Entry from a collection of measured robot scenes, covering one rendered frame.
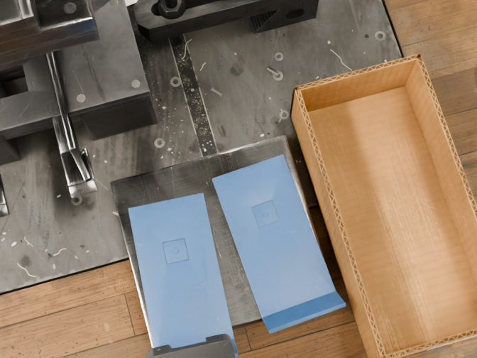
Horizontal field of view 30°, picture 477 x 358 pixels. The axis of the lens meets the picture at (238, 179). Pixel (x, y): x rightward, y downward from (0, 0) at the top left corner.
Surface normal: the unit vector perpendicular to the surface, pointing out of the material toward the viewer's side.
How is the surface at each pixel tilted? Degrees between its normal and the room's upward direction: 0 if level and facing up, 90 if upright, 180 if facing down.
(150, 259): 0
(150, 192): 0
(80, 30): 90
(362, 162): 0
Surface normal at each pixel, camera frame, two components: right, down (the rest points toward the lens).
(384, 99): 0.00, -0.28
